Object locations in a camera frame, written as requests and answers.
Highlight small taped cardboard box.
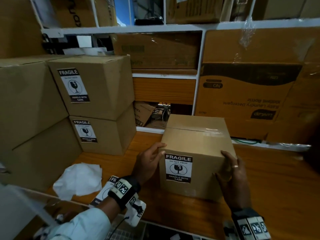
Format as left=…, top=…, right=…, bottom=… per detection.
left=47, top=55, right=135, bottom=121
left=69, top=105, right=137, bottom=156

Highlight person's right hand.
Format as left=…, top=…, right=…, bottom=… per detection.
left=215, top=150, right=252, bottom=211

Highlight plastic wrapped cardboard box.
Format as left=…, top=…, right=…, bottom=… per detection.
left=202, top=27, right=320, bottom=64

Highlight tangle of cables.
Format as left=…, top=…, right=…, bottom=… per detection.
left=151, top=102, right=172, bottom=128

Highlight right wrist tracker band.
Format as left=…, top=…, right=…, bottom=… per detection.
left=231, top=207, right=272, bottom=240

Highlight crumpled paper scraps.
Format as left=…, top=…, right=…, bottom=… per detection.
left=34, top=214, right=66, bottom=239

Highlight stack of fragile stickers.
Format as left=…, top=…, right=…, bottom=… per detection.
left=89, top=175, right=119, bottom=207

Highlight black pouch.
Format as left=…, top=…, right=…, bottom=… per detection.
left=144, top=221, right=200, bottom=240

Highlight wrist tracker band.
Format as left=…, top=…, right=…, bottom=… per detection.
left=231, top=207, right=272, bottom=240
left=108, top=175, right=141, bottom=210

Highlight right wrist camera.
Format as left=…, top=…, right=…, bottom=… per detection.
left=223, top=220, right=238, bottom=240

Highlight fragile sticker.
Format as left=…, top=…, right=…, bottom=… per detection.
left=164, top=153, right=193, bottom=184
left=72, top=119, right=98, bottom=143
left=57, top=68, right=90, bottom=103

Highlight person's left forearm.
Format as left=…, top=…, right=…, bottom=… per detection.
left=96, top=197, right=120, bottom=223

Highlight wire mesh rack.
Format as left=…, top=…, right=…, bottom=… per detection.
left=106, top=214, right=205, bottom=240

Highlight barcode printed cardboard box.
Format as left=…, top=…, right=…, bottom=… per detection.
left=134, top=101, right=158, bottom=127

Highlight person's left hand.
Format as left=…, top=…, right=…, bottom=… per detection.
left=132, top=142, right=167, bottom=186

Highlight white frame bar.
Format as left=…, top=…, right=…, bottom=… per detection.
left=0, top=184, right=59, bottom=240

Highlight green cable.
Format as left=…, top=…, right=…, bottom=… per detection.
left=231, top=138, right=262, bottom=145

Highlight large cardboard box dark band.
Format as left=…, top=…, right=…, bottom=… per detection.
left=195, top=63, right=303, bottom=140

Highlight white backing paper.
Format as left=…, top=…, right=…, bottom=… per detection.
left=52, top=162, right=103, bottom=201

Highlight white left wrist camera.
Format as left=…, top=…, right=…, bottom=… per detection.
left=124, top=193, right=147, bottom=227

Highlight brown cardboard box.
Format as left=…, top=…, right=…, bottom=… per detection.
left=166, top=0, right=225, bottom=25
left=50, top=0, right=118, bottom=28
left=252, top=0, right=320, bottom=21

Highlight person's white sleeve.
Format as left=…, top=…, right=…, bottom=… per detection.
left=49, top=207, right=111, bottom=240

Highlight squarish taped cardboard box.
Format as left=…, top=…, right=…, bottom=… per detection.
left=159, top=114, right=237, bottom=202
left=0, top=61, right=69, bottom=152

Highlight left wrist tracker band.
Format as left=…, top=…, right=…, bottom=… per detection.
left=108, top=175, right=141, bottom=210

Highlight large stapled cardboard box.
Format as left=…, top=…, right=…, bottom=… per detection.
left=0, top=54, right=65, bottom=68

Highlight large cardboard box white sticker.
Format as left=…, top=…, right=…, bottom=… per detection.
left=111, top=32, right=202, bottom=70

